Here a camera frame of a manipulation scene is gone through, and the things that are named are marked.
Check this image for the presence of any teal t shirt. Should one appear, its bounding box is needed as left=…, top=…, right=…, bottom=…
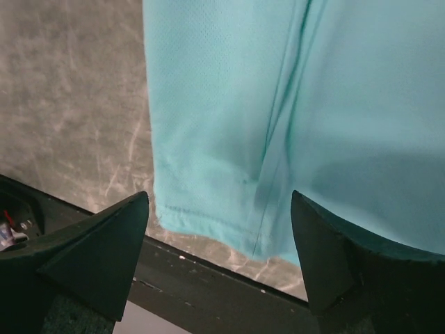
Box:
left=143, top=0, right=444, bottom=263

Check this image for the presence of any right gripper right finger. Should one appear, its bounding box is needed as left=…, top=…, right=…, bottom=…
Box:
left=291, top=191, right=444, bottom=333

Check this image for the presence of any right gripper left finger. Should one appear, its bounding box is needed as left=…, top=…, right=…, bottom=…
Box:
left=1, top=191, right=149, bottom=333

